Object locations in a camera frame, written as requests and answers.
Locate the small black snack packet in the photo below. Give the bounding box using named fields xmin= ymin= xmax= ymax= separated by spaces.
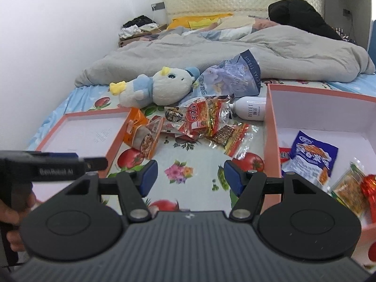
xmin=164 ymin=107 xmax=185 ymax=124

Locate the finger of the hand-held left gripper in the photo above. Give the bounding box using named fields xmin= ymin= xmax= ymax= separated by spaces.
xmin=77 ymin=157 xmax=109 ymax=171
xmin=41 ymin=152 xmax=86 ymax=161

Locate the floral bed mat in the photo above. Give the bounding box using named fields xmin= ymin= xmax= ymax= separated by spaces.
xmin=85 ymin=78 xmax=332 ymax=212

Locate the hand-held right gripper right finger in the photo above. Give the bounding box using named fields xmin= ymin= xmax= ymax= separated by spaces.
xmin=224 ymin=160 xmax=321 ymax=221

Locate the person's left hand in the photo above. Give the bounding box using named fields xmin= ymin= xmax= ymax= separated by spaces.
xmin=0 ymin=191 xmax=38 ymax=253

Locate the blue tissue pack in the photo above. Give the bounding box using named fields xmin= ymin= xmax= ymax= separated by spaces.
xmin=191 ymin=49 xmax=262 ymax=106

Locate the small shiny red packet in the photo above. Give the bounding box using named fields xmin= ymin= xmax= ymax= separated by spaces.
xmin=360 ymin=174 xmax=376 ymax=213

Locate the blue white snack packet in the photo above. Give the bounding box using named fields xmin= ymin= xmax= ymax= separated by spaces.
xmin=281 ymin=130 xmax=339 ymax=186

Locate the pink box lid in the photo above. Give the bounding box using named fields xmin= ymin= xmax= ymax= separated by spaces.
xmin=28 ymin=107 xmax=133 ymax=204

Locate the orange snack packet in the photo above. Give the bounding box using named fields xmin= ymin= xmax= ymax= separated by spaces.
xmin=121 ymin=107 xmax=151 ymax=151

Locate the white and blue plush toy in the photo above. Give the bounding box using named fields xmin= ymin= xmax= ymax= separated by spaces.
xmin=110 ymin=66 xmax=201 ymax=108

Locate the yellow pillow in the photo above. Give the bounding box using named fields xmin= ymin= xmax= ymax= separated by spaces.
xmin=167 ymin=12 xmax=235 ymax=30

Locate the pink cardboard box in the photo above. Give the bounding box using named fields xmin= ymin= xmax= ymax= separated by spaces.
xmin=264 ymin=84 xmax=376 ymax=268

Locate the black bag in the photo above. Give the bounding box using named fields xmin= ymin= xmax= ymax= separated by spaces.
xmin=268 ymin=0 xmax=344 ymax=40

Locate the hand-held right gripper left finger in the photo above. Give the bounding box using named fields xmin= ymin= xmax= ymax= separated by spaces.
xmin=63 ymin=160 xmax=159 ymax=222

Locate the red snack packet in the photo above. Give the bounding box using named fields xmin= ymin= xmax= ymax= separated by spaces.
xmin=278 ymin=147 xmax=292 ymax=165

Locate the green label snack packet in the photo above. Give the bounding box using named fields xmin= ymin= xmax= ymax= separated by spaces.
xmin=329 ymin=159 xmax=369 ymax=215

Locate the clear packet with orange contents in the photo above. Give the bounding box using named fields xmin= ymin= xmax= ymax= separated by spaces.
xmin=137 ymin=116 xmax=164 ymax=160

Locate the grey duvet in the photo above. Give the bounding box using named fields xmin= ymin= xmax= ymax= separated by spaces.
xmin=74 ymin=25 xmax=376 ymax=87

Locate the pile of clothes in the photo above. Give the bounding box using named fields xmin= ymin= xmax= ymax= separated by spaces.
xmin=119 ymin=15 xmax=159 ymax=39

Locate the white bottle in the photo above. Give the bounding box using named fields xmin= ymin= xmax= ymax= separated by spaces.
xmin=232 ymin=97 xmax=267 ymax=121

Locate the clear spicy strip packet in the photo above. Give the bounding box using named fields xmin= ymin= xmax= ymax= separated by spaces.
xmin=209 ymin=122 xmax=251 ymax=157

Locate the checkered cloth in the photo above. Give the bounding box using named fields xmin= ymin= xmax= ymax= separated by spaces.
xmin=333 ymin=26 xmax=358 ymax=45

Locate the clear packet of red candies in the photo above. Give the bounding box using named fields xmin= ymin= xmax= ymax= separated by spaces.
xmin=177 ymin=95 xmax=233 ymax=137

